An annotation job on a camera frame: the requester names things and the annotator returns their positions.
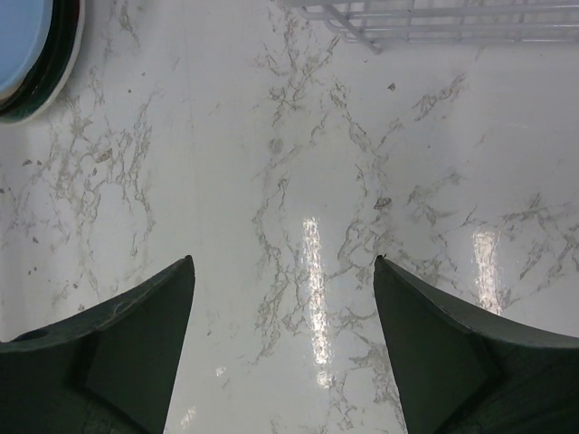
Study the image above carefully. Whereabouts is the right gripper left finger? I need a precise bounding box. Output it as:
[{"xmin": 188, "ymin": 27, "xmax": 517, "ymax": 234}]
[{"xmin": 1, "ymin": 256, "xmax": 195, "ymax": 433}]

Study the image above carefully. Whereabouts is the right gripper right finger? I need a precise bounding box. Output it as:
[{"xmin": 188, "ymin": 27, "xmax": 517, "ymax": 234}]
[{"xmin": 374, "ymin": 256, "xmax": 578, "ymax": 433}]

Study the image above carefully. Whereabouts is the red teal floral plate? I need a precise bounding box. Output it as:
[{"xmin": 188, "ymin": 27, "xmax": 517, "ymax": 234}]
[{"xmin": 1, "ymin": 1, "xmax": 86, "ymax": 125}]

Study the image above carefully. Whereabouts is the blue plate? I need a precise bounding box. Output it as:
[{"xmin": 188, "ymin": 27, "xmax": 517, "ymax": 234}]
[{"xmin": 0, "ymin": 0, "xmax": 53, "ymax": 94}]

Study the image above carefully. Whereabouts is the white wire dish rack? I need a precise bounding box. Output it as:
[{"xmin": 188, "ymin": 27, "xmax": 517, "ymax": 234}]
[{"xmin": 283, "ymin": 0, "xmax": 578, "ymax": 53}]

